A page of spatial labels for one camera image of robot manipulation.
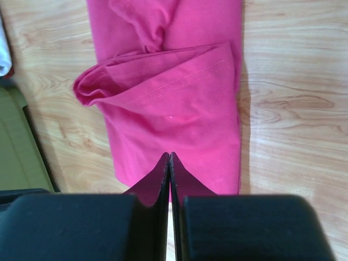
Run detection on folded dark red t shirt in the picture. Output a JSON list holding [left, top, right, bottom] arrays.
[[2, 67, 14, 79]]

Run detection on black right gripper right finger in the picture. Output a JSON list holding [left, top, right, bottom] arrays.
[[169, 153, 335, 260]]

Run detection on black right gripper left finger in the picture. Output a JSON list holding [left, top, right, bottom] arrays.
[[1, 153, 169, 260]]

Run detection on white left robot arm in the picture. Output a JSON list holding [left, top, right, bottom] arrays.
[[0, 188, 60, 214]]

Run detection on folded white t shirt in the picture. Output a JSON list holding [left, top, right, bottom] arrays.
[[0, 17, 13, 77]]

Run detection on magenta pink t shirt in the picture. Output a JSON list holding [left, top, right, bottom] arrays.
[[73, 1, 243, 195]]

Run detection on olive green plastic basket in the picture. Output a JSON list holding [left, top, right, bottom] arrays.
[[1, 87, 54, 192]]

